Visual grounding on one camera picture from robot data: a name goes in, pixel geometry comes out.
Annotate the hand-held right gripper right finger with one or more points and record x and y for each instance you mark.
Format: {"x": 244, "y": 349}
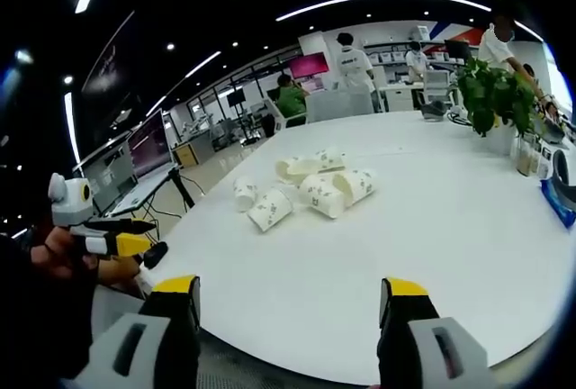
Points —
{"x": 405, "y": 317}

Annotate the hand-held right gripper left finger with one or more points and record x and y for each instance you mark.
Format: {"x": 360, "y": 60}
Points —
{"x": 175, "y": 317}

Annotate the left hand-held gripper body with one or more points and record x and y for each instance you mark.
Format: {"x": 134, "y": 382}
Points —
{"x": 67, "y": 202}

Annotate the pile of printed paper cups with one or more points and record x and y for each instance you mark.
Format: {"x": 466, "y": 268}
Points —
{"x": 321, "y": 193}

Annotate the person's left hand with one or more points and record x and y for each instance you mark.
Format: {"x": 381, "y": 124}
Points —
{"x": 63, "y": 249}

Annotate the small black oval device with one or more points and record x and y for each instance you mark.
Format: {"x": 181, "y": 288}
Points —
{"x": 155, "y": 254}

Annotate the white table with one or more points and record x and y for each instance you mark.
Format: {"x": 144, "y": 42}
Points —
{"x": 405, "y": 249}

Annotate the black tripod stand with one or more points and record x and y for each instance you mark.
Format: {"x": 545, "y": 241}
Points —
{"x": 182, "y": 191}

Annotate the yellow-edged grey cabinet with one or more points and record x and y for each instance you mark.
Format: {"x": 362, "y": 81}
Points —
{"x": 186, "y": 154}

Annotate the blue packet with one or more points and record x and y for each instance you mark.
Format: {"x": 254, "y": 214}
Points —
{"x": 555, "y": 202}

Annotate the clear glass jars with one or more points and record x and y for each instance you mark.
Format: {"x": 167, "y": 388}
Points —
{"x": 526, "y": 157}

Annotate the grey device on table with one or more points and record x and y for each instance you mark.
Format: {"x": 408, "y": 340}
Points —
{"x": 433, "y": 111}

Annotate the black and white round device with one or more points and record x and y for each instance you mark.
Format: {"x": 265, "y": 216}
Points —
{"x": 562, "y": 173}

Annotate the white chair back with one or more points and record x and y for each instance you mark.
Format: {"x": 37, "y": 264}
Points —
{"x": 337, "y": 105}

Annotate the white office chair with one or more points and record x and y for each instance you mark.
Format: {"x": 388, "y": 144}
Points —
{"x": 437, "y": 85}

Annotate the green potted plant white pot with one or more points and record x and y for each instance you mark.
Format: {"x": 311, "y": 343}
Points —
{"x": 495, "y": 92}

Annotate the black monitor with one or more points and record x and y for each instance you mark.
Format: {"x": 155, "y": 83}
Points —
{"x": 458, "y": 51}

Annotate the pink wall screen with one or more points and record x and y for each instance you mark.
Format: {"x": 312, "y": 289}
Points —
{"x": 308, "y": 65}

